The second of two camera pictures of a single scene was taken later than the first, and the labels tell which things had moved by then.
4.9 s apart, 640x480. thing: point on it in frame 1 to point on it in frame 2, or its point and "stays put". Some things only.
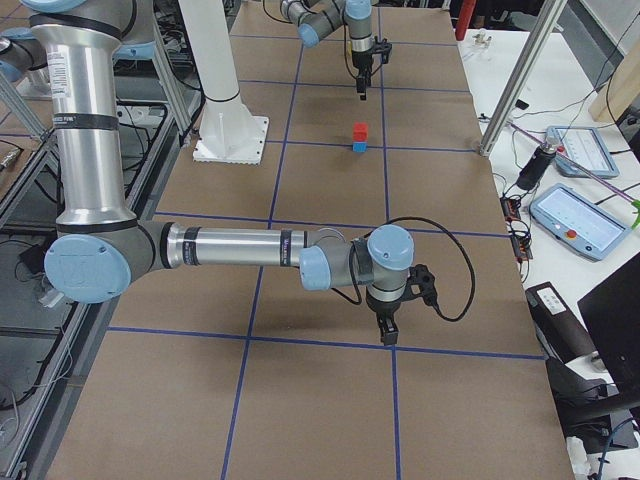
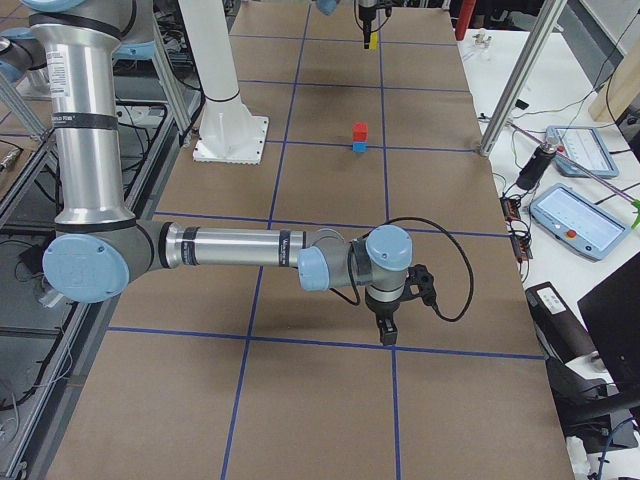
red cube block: x=360 y=132 stays put
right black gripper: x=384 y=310 stays put
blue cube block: x=360 y=146 stays put
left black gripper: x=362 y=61 to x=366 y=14
